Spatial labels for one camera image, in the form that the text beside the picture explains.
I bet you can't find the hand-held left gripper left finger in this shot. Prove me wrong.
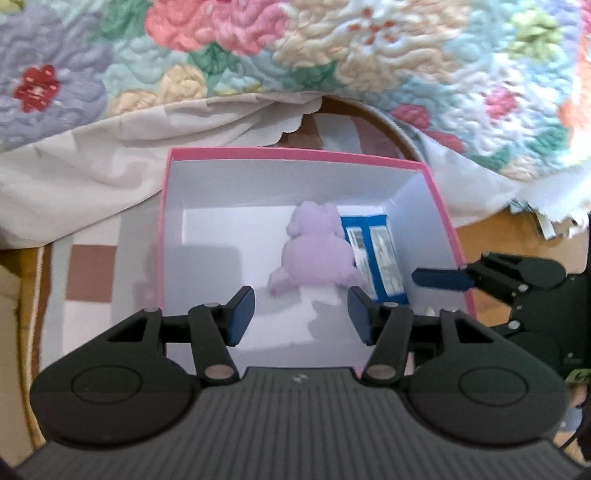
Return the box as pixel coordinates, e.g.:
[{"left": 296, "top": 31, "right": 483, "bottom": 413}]
[{"left": 107, "top": 285, "right": 256, "bottom": 385}]

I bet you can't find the pink cardboard box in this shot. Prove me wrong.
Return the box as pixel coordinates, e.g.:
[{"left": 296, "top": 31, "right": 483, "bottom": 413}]
[{"left": 154, "top": 147, "right": 476, "bottom": 367}]

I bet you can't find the floral quilted bedspread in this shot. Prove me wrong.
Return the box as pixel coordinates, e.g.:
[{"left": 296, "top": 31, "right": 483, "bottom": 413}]
[{"left": 0, "top": 0, "right": 591, "bottom": 182}]

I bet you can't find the white bed skirt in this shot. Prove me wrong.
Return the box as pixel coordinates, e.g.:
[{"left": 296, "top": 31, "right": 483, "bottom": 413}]
[{"left": 0, "top": 91, "right": 591, "bottom": 251}]

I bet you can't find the crumpled white paper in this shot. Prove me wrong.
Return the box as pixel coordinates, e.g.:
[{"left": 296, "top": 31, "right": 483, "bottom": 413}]
[{"left": 508, "top": 198, "right": 591, "bottom": 241}]

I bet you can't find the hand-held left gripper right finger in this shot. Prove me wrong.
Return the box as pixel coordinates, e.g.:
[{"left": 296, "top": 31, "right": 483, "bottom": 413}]
[{"left": 347, "top": 285, "right": 498, "bottom": 385}]

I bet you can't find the purple plush toy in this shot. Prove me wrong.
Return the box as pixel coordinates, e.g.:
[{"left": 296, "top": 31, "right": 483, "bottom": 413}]
[{"left": 268, "top": 200, "right": 366, "bottom": 297}]

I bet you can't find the blue and white packet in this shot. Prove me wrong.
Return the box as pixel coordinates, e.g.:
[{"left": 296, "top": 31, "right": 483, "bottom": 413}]
[{"left": 340, "top": 213, "right": 410, "bottom": 304}]

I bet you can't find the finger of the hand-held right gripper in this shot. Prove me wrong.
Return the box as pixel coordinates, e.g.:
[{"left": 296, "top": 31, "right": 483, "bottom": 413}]
[{"left": 411, "top": 252, "right": 567, "bottom": 306}]

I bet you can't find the checkered rug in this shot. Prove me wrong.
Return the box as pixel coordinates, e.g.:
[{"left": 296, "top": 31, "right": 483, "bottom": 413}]
[{"left": 14, "top": 95, "right": 431, "bottom": 459}]

